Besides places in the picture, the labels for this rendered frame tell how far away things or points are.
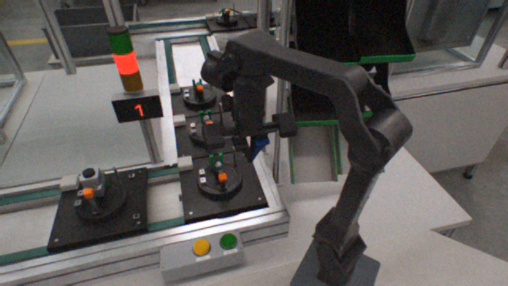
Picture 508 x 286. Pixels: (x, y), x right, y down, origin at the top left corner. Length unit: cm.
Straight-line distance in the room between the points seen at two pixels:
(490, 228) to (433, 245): 143
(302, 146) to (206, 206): 33
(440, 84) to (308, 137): 108
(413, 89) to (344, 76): 140
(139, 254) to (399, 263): 71
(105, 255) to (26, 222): 32
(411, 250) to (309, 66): 75
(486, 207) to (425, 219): 150
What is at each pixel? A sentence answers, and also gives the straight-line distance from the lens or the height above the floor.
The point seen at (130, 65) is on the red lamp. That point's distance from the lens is 88.
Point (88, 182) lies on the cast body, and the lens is 96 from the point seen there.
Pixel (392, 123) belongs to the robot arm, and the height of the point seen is 145.
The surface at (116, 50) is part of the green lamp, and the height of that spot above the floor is 137.
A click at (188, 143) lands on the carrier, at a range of 115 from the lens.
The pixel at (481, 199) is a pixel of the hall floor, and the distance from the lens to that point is 269.
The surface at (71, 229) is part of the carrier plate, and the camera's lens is 102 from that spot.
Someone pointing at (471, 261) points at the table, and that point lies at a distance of 114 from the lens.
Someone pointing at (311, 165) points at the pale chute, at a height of 103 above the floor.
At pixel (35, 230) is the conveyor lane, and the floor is 92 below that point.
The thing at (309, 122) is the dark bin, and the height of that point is 121.
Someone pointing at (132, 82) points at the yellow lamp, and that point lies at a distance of 89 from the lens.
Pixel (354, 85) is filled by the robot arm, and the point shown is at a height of 149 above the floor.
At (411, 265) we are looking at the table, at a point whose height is 86.
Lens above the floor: 170
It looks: 40 degrees down
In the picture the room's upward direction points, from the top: straight up
